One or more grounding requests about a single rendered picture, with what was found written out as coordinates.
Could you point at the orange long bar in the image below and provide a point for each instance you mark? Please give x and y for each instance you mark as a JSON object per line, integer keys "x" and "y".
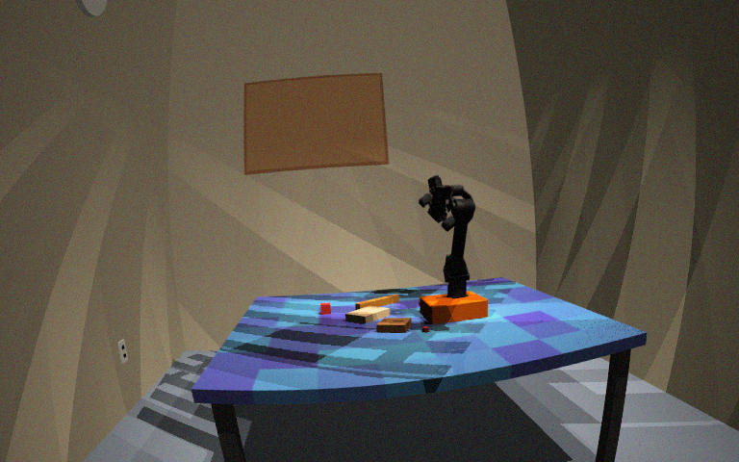
{"x": 386, "y": 300}

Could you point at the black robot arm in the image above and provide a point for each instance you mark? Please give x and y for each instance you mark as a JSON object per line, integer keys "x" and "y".
{"x": 455, "y": 269}

